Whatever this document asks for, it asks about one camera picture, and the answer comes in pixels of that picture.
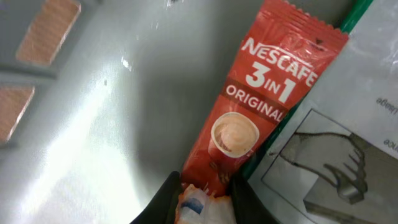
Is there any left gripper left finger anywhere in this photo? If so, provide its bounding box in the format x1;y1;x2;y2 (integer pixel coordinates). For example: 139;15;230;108
131;171;182;224

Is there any green white sponge package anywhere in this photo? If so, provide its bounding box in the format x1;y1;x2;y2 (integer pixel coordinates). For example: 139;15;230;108
249;0;397;223

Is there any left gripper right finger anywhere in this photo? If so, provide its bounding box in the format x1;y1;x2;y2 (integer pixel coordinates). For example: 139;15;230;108
228;174;279;224

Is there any orange white box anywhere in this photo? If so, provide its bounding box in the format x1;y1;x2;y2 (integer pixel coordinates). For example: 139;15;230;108
174;184;236;224

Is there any red sachet packet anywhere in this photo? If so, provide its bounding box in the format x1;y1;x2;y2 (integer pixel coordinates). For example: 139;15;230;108
181;0;349;197

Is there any grey plastic mesh basket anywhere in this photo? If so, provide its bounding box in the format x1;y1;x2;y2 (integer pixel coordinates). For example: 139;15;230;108
0;0;355;224

